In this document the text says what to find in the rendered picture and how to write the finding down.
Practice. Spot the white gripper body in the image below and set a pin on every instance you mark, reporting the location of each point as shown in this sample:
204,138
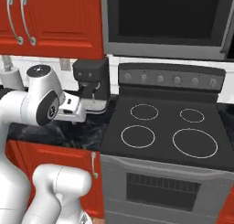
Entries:
79,112

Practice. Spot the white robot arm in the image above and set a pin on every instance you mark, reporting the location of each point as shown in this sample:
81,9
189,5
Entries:
15,112

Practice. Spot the black coffee machine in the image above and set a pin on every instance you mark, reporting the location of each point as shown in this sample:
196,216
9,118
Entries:
91,73

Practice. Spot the red base cupboard door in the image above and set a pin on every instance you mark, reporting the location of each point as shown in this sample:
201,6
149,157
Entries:
61,156

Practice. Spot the grey stove knob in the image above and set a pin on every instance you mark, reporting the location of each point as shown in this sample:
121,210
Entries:
177,80
195,81
127,76
213,82
143,78
160,79

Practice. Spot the white paper towel roll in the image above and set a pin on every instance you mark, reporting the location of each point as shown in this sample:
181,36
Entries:
11,78

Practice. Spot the grey stove with black hob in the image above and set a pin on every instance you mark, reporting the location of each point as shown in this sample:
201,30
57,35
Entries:
164,133

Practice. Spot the grey microwave oven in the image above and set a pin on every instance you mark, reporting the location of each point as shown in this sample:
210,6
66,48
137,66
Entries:
164,48

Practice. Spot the grey oven door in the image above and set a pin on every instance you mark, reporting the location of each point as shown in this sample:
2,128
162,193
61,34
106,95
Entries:
158,209

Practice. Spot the red base cupboard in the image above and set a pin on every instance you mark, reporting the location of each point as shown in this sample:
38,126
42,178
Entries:
228,208

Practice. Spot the grey wall socket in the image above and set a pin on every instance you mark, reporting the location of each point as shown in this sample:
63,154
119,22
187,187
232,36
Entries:
65,64

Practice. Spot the red wall cupboard door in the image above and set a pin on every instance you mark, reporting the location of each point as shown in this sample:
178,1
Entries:
67,17
3,20

